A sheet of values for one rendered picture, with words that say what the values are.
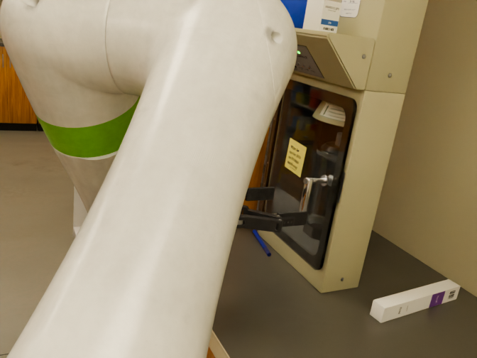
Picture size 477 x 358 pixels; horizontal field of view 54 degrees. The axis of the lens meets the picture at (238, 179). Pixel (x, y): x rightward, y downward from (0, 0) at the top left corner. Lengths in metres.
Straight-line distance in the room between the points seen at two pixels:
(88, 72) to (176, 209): 0.21
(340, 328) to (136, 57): 0.76
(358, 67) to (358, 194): 0.28
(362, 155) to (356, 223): 0.16
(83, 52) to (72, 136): 0.11
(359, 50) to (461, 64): 0.49
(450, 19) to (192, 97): 1.17
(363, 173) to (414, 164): 0.44
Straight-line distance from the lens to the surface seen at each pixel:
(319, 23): 0.99
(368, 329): 1.05
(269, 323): 0.99
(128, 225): 0.27
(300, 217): 0.96
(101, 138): 0.52
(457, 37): 1.41
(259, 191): 1.05
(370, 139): 1.02
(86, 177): 0.57
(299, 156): 1.13
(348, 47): 0.93
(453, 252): 1.40
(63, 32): 0.45
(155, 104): 0.33
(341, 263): 1.12
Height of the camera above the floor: 1.50
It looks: 18 degrees down
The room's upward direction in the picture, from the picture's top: 8 degrees clockwise
